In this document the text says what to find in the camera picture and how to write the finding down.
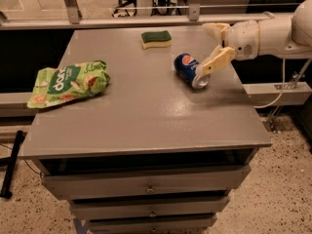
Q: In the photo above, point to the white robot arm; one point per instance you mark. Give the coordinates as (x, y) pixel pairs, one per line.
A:
(285, 38)

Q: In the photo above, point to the grey drawer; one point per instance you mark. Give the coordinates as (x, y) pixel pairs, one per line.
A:
(91, 186)
(151, 208)
(151, 224)

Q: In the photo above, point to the blue pepsi can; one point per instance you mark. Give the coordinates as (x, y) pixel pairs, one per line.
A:
(186, 66)

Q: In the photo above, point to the top grey drawer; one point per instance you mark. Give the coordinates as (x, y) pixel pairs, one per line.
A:
(91, 186)

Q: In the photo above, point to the middle grey drawer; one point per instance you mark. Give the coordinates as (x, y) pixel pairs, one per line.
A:
(151, 208)

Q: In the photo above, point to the bottom grey drawer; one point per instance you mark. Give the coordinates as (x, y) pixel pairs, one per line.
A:
(151, 224)

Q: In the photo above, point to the green chip bag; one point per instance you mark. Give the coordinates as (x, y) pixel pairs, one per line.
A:
(55, 86)

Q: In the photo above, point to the grey metal railing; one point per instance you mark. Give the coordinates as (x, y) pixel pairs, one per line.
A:
(60, 14)

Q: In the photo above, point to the black stand leg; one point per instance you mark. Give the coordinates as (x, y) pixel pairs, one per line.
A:
(10, 163)

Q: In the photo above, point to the black office chair base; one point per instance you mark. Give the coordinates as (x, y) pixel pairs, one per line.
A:
(125, 8)

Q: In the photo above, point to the grey drawer cabinet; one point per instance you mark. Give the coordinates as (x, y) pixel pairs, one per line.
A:
(148, 118)

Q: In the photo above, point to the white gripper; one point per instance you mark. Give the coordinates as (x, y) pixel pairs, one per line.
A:
(242, 39)

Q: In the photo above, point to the green yellow sponge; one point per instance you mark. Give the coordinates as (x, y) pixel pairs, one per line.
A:
(156, 39)

